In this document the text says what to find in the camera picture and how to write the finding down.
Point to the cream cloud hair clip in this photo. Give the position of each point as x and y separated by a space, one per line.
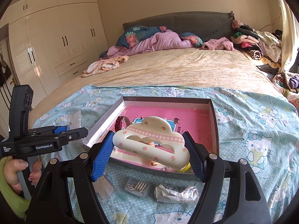
163 130

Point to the yellow bangle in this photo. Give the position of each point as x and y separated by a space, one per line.
186 167

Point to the blue cartoon cat blanket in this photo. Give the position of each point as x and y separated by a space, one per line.
245 133

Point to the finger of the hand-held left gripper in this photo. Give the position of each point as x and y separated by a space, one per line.
60 129
74 135

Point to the person's left hand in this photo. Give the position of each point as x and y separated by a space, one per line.
14 165

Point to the pile of clothes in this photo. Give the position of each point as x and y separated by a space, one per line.
247 44

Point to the pink fuzzy garment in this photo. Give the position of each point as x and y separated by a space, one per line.
217 44

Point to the floral bag of clothes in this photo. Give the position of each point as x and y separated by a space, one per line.
292 81

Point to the cream wardrobe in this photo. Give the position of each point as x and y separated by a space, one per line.
58 28

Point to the small clear plastic bag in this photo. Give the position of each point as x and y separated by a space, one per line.
75 117

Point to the rhinestone hair clip in case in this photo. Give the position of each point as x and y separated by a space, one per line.
136 186

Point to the crumpled clear jewelry bag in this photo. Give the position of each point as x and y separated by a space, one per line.
172 192

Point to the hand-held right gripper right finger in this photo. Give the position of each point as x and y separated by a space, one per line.
195 158

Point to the cream curtain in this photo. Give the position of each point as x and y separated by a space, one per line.
288 39

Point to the bed with beige sheet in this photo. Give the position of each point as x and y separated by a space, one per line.
186 67

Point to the pale pink garment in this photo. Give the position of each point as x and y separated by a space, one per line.
102 65

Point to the clear bag with earring card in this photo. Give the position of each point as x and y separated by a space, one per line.
105 187

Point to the black shallow cardboard box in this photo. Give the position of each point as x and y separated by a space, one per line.
105 119

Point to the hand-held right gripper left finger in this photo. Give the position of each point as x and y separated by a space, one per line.
102 158

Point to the pink quilt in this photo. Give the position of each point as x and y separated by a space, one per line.
163 40

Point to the dark hanging bag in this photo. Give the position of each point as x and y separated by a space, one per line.
5 68

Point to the grey padded headboard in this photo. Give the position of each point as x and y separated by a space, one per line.
186 23

